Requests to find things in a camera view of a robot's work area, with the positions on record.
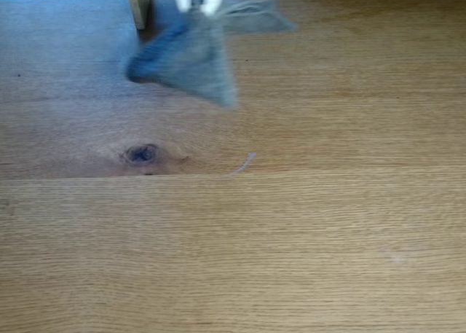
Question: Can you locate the grey microfibre cloth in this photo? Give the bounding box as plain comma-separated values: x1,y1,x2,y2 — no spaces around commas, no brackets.
125,0,300,111

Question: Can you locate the light wooden stand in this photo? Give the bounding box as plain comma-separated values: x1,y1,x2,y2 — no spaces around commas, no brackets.
126,0,175,31

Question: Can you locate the thin pale thread piece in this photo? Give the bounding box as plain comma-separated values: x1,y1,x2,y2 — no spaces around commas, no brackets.
226,152,258,178

